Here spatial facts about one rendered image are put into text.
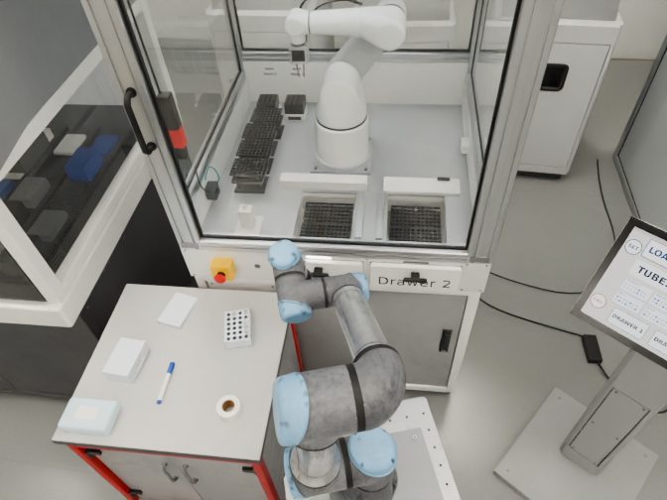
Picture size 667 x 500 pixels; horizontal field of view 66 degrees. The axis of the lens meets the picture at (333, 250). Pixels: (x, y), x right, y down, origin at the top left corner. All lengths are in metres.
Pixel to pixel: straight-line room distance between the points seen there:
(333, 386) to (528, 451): 1.61
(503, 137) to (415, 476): 0.91
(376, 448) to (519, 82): 0.90
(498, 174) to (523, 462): 1.34
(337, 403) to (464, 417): 1.61
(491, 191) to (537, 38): 0.43
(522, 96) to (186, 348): 1.24
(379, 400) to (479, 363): 1.73
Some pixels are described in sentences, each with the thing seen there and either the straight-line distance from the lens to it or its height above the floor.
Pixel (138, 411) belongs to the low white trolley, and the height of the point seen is 0.76.
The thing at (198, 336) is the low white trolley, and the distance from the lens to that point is 1.78.
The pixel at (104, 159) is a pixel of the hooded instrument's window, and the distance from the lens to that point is 2.07.
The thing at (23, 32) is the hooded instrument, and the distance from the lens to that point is 1.74.
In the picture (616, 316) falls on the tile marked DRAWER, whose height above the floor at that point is 1.00.
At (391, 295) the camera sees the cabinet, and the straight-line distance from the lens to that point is 1.82.
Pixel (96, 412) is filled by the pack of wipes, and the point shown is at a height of 0.81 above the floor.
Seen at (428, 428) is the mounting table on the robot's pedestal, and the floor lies 0.76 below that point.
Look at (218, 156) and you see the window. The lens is 1.48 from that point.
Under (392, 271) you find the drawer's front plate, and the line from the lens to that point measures 1.67.
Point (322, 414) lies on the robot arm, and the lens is 0.86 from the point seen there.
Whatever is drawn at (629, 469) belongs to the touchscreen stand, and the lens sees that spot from 2.51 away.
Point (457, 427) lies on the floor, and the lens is 2.41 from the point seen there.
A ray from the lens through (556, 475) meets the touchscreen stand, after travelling 2.39.
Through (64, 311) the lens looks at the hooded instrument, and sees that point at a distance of 1.87.
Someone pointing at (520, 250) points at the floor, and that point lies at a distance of 3.07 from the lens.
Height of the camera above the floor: 2.19
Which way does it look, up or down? 48 degrees down
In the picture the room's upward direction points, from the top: 4 degrees counter-clockwise
